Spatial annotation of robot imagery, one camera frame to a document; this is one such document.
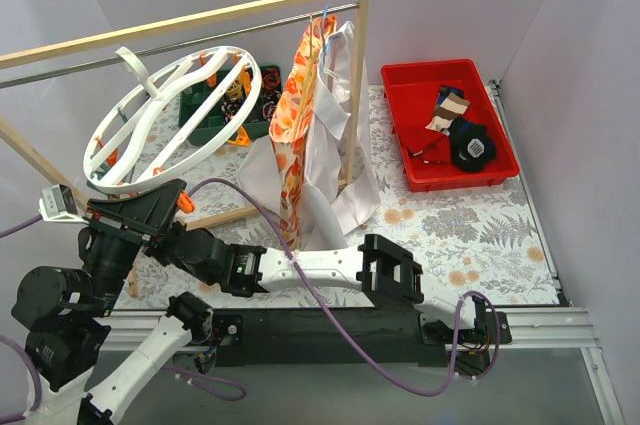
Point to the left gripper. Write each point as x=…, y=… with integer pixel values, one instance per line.
x=123, y=218

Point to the teal clothes clip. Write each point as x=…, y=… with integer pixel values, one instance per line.
x=105, y=166

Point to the red sock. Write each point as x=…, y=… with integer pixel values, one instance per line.
x=430, y=147

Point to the black sock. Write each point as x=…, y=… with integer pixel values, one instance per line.
x=447, y=92
x=471, y=148

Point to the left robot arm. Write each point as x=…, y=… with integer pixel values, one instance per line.
x=63, y=308

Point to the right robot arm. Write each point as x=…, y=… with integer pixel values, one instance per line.
x=384, y=271

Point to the white round clip hanger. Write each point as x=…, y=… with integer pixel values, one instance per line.
x=170, y=115

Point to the green compartment box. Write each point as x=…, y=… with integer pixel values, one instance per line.
x=258, y=121

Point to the orange clip rim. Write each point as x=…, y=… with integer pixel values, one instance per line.
x=241, y=138

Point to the orange floral dress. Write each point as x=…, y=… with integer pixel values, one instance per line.
x=289, y=127

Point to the black base bar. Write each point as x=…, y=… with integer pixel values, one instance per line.
x=307, y=337

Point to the white shirt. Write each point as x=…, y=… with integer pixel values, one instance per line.
x=327, y=214

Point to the red plastic tray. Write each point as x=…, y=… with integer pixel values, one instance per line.
x=412, y=90

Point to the wooden clothes rack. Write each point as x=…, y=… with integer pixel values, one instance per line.
x=21, y=146

